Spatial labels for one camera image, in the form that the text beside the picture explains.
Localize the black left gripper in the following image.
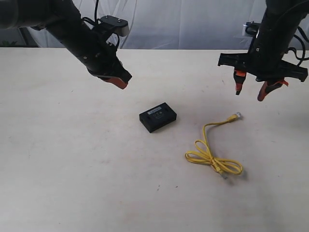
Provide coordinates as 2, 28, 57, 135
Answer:
82, 41, 132, 89

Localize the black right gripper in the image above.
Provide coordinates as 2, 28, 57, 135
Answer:
218, 48, 309, 102

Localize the black rectangular box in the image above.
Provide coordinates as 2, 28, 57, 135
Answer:
139, 102, 177, 133

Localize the yellow ethernet cable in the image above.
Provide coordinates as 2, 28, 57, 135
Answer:
184, 111, 243, 180

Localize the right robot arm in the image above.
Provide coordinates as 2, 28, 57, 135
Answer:
218, 0, 309, 102

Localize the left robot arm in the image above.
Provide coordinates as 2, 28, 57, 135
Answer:
0, 0, 132, 89

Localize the white backdrop curtain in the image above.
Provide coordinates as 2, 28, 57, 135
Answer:
19, 0, 309, 51

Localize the green plant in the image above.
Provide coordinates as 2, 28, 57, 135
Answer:
0, 40, 19, 47

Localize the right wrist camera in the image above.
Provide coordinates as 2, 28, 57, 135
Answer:
242, 21, 260, 37

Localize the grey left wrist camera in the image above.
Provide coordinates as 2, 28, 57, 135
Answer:
99, 15, 129, 37

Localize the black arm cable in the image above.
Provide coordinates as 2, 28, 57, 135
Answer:
286, 26, 309, 66

